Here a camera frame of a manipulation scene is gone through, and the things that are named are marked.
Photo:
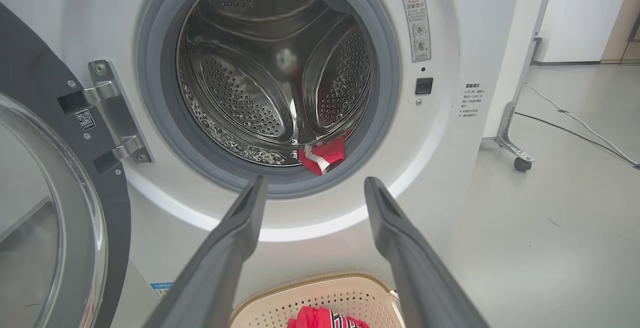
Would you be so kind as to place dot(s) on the brown wooden door panel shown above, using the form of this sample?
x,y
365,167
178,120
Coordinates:
x,y
620,28

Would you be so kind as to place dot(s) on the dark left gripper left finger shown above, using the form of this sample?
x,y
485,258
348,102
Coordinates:
x,y
220,258

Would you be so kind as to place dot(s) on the round glass washing machine door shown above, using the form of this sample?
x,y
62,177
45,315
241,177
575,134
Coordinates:
x,y
30,58

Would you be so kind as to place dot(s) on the red jersey with number print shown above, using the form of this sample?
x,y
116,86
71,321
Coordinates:
x,y
315,318

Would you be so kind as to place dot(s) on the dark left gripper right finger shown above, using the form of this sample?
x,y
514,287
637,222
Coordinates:
x,y
415,268

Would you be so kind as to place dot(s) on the white washing machine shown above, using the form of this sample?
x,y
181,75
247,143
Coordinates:
x,y
430,168

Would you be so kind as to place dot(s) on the white partition with wheeled foot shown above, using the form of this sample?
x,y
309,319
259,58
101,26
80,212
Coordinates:
x,y
515,133

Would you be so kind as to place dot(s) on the red garment with white stripes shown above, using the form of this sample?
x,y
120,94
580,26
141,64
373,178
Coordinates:
x,y
330,153

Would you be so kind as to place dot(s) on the cream perforated laundry basket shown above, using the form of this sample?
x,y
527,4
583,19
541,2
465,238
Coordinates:
x,y
340,293

